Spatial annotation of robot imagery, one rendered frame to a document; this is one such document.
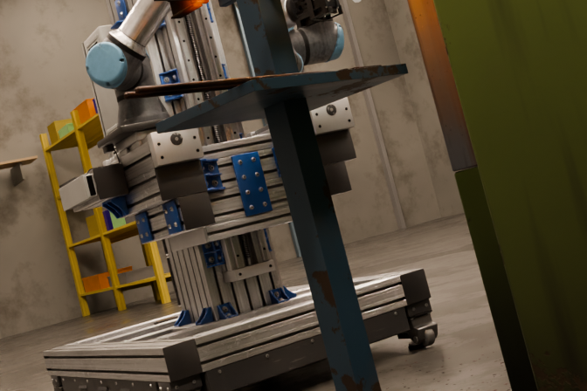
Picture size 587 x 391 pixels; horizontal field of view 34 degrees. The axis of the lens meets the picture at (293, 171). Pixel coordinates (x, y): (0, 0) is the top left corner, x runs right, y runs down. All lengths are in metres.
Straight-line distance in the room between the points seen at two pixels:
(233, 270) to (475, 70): 1.37
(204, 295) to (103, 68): 0.78
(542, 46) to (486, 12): 0.12
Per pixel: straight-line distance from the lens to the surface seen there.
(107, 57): 2.56
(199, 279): 2.91
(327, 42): 2.97
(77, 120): 11.60
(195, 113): 1.72
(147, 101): 2.67
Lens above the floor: 0.44
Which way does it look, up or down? 3 degrees up
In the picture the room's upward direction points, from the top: 14 degrees counter-clockwise
